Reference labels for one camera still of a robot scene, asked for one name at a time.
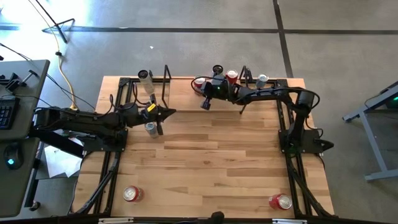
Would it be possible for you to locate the silver metal bracket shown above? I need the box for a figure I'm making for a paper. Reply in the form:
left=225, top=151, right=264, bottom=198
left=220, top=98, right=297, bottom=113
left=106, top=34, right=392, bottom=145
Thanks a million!
left=272, top=218, right=308, bottom=224
left=98, top=217, right=134, bottom=224

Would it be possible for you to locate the black aluminium table frame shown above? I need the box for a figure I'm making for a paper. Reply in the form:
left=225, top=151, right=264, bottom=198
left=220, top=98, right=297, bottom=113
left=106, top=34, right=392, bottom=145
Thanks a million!
left=73, top=76, right=336, bottom=218

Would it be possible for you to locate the black desk clamp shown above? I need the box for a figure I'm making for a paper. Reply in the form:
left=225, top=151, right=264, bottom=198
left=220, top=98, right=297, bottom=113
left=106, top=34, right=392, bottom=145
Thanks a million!
left=0, top=70, right=39, bottom=93

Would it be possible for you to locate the black keyboard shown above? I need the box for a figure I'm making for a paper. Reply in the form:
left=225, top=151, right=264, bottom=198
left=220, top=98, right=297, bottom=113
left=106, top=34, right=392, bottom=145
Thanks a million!
left=0, top=96, right=21, bottom=131

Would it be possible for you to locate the blue-grey metal table frame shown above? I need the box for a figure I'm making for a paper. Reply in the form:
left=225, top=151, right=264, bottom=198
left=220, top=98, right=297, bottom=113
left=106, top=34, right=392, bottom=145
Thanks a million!
left=341, top=81, right=398, bottom=183

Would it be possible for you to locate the yellow cable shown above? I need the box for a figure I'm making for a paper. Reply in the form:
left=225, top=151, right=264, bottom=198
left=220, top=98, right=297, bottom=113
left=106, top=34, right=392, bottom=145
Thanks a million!
left=27, top=0, right=79, bottom=111

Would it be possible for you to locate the dark grey desk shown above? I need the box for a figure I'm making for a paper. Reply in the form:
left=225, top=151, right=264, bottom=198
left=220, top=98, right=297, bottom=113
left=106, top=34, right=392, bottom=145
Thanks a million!
left=0, top=58, right=50, bottom=218

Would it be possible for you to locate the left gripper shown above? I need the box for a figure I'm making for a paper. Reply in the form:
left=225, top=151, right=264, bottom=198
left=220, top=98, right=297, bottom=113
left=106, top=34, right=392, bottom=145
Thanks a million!
left=123, top=92, right=177, bottom=137

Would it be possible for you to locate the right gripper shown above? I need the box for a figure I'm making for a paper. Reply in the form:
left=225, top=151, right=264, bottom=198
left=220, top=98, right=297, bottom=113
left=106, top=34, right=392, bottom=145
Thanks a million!
left=198, top=77, right=239, bottom=110

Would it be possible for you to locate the black computer mouse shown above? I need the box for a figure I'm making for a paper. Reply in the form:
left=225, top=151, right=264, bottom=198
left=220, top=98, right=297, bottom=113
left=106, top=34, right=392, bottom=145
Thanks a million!
left=2, top=142, right=24, bottom=170

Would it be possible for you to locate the red cola can black script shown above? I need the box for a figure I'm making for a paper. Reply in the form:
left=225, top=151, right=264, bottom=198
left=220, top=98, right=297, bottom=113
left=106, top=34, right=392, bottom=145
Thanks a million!
left=225, top=69, right=239, bottom=85
left=269, top=193, right=293, bottom=211

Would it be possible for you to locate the white paper sheet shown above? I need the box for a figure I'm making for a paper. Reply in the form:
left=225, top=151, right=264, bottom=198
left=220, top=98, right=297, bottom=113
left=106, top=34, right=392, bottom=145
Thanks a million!
left=43, top=144, right=84, bottom=179

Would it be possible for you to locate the red Fanta strawberry can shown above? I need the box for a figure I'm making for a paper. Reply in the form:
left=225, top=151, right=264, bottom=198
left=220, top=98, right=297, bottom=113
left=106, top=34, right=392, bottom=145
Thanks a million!
left=193, top=77, right=206, bottom=94
left=123, top=185, right=144, bottom=203

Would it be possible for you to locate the dark device green light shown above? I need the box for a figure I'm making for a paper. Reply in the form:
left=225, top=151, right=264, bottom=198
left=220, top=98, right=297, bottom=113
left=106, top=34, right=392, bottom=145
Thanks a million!
left=381, top=88, right=398, bottom=110

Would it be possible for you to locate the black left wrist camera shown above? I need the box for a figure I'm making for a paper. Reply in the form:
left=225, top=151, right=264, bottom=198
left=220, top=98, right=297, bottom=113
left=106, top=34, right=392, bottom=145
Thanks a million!
left=141, top=102, right=159, bottom=121

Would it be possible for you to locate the blue silver Red Bull can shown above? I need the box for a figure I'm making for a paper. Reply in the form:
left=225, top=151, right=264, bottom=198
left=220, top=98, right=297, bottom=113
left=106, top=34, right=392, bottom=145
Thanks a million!
left=144, top=122, right=159, bottom=139
left=255, top=73, right=269, bottom=90

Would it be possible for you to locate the black floor stand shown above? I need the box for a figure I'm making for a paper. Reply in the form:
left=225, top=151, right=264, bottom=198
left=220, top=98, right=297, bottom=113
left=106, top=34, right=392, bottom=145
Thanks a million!
left=34, top=0, right=76, bottom=44

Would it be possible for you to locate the black table-level camera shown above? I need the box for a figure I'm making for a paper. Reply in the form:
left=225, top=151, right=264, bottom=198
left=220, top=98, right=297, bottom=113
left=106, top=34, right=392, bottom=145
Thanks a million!
left=210, top=211, right=225, bottom=224

